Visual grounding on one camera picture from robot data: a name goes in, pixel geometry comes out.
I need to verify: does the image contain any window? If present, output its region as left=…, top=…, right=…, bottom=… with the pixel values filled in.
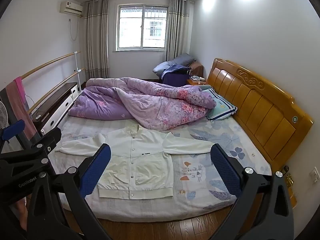
left=116, top=4, right=168, bottom=51

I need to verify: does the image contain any white electric fan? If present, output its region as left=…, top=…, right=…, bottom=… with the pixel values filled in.
left=0, top=101, right=9, bottom=129

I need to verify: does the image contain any striped curtain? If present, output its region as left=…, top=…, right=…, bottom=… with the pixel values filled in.
left=84, top=0, right=109, bottom=79
left=165, top=0, right=190, bottom=61

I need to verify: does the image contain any white air conditioner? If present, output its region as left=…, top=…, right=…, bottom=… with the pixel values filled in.
left=60, top=1, right=83, bottom=17

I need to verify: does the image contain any wooden nightstand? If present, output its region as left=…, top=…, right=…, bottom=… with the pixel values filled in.
left=187, top=75, right=207, bottom=86

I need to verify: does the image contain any purple floral quilt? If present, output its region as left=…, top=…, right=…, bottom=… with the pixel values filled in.
left=68, top=77, right=216, bottom=131

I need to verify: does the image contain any lower wooden rail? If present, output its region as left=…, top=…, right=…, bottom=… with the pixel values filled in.
left=28, top=68, right=85, bottom=114

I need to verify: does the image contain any wooden rail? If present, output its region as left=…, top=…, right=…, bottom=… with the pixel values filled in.
left=21, top=51, right=80, bottom=80
left=28, top=68, right=85, bottom=114

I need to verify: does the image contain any white knit jacket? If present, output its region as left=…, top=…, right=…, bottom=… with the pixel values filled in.
left=58, top=125, right=213, bottom=200

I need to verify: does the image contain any wall socket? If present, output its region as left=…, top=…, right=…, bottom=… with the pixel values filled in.
left=309, top=167, right=320, bottom=184

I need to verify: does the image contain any upper wooden rail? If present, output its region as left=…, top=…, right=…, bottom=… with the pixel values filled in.
left=21, top=51, right=80, bottom=80

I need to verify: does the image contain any pink red towel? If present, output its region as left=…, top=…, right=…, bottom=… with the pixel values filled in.
left=5, top=77, right=37, bottom=140

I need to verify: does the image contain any right striped curtain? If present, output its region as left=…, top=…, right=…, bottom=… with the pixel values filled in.
left=165, top=0, right=190, bottom=61

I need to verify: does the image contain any left striped curtain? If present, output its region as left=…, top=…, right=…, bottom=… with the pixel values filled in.
left=84, top=0, right=109, bottom=79

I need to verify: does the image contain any striped teal pillow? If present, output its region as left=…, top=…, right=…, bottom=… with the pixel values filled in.
left=203, top=86, right=238, bottom=121

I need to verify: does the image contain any wooden headboard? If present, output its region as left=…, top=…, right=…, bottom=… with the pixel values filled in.
left=207, top=59, right=313, bottom=172

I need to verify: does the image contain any dark top low cabinet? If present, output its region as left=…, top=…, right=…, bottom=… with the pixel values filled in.
left=31, top=82, right=79, bottom=135

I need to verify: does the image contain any dark blue chair cloth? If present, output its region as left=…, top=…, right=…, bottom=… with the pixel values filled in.
left=161, top=64, right=190, bottom=87

